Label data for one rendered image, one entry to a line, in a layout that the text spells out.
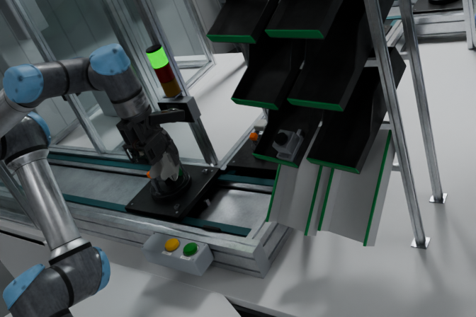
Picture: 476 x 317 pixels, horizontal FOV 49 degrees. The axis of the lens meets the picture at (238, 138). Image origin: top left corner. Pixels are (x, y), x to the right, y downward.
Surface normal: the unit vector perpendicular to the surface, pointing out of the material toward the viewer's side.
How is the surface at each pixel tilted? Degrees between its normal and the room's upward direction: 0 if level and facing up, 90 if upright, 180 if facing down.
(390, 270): 0
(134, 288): 0
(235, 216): 0
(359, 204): 45
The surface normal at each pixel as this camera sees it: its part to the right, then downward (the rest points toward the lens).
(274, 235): 0.80, 0.05
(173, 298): -0.32, -0.81
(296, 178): -0.68, -0.16
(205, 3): 0.48, 0.32
